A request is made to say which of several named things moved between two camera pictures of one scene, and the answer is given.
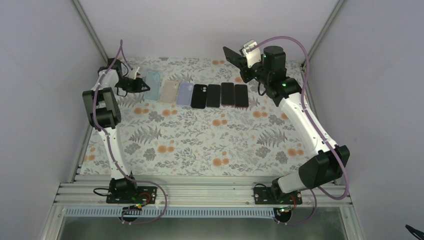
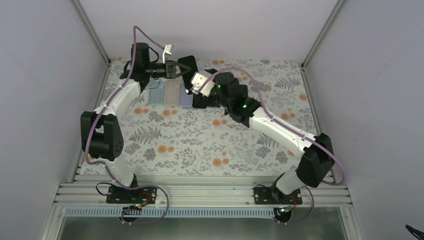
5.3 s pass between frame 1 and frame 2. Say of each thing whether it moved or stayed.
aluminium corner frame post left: stayed
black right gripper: moved
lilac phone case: stayed
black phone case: stayed
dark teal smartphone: stayed
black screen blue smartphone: moved
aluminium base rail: stayed
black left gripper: moved
